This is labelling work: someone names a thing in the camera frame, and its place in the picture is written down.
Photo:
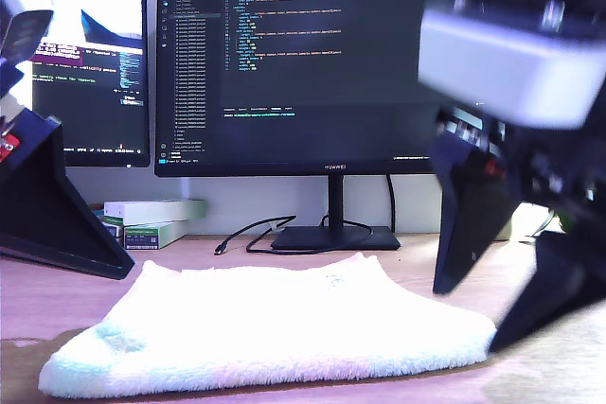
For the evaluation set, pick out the black Huawei monitor with stand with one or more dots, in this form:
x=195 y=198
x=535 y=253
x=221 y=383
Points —
x=308 y=68

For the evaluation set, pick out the dark grey small box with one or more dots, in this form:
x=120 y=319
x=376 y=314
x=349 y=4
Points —
x=112 y=232

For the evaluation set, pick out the pastel striped fluffy tea towel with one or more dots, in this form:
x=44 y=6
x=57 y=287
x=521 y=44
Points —
x=265 y=319

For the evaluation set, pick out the black monitor with terminal window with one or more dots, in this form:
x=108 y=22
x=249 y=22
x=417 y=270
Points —
x=94 y=106

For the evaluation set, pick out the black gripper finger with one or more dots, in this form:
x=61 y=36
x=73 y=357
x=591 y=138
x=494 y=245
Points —
x=468 y=215
x=42 y=205
x=563 y=281

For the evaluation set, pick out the green and white carton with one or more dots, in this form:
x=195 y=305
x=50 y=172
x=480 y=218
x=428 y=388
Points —
x=147 y=236

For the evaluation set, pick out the long white box green stripe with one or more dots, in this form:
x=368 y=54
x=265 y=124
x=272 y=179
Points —
x=151 y=209

